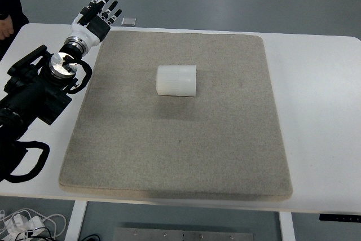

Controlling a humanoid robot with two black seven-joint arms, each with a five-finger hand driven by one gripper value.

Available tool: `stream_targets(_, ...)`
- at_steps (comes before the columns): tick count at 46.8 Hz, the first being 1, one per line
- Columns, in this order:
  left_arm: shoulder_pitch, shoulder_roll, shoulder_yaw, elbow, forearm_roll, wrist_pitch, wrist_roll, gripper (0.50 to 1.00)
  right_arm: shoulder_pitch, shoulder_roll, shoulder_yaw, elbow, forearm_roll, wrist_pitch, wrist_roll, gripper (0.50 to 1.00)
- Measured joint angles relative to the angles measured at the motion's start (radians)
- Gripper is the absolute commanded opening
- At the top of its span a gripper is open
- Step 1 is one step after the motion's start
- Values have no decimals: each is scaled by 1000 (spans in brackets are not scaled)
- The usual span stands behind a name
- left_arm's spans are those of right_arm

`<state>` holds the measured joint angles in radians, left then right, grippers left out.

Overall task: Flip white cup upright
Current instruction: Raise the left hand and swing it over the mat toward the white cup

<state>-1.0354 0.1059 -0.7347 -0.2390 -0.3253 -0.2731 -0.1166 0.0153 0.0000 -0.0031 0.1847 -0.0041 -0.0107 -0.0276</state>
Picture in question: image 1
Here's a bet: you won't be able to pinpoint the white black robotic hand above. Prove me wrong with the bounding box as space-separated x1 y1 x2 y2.
71 0 122 47

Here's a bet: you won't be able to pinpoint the white cup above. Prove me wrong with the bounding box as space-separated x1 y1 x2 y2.
156 65 197 97

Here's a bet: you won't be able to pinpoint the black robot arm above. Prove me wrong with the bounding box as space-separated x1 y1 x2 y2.
1 0 122 141

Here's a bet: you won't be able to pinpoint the person's hand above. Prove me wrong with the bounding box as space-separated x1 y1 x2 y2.
0 15 14 40

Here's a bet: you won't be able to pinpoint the person's dark sleeve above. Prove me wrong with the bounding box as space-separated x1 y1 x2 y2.
1 0 29 58

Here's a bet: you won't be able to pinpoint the beige felt mat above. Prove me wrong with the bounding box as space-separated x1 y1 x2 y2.
59 30 293 201

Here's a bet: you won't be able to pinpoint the white table leg left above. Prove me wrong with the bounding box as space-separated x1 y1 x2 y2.
64 200 87 241

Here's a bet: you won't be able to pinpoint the white table leg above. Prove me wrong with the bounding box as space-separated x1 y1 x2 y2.
279 212 296 241
64 200 87 241

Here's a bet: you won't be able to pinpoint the white table leg right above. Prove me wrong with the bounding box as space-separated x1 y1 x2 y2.
279 212 296 241

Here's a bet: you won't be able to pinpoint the black table control panel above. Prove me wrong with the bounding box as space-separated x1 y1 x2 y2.
319 214 361 223

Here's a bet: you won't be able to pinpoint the black sleeved cable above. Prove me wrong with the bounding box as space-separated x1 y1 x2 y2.
0 139 50 183

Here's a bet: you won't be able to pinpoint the grey metal base plate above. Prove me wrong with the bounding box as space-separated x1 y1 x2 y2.
112 227 254 241

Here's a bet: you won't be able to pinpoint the white cables and adapters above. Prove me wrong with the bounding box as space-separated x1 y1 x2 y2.
0 208 67 241

